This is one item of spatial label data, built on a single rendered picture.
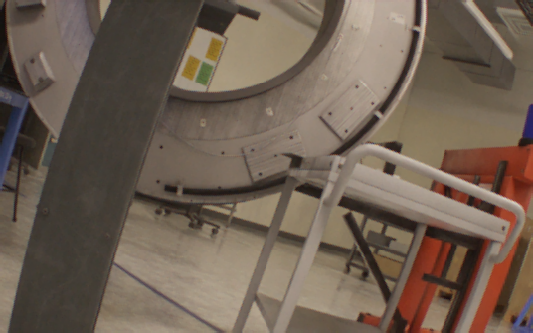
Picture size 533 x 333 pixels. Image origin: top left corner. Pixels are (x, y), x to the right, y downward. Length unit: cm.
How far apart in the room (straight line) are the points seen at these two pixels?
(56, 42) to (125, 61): 117
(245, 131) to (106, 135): 111
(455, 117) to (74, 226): 1100
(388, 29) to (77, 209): 141
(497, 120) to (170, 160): 970
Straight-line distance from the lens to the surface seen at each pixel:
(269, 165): 188
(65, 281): 83
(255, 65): 913
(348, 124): 193
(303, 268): 127
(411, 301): 249
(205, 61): 852
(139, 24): 82
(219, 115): 188
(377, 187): 128
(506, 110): 1127
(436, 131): 1175
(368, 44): 199
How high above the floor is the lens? 58
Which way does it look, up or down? 2 degrees up
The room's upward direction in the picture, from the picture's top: 19 degrees clockwise
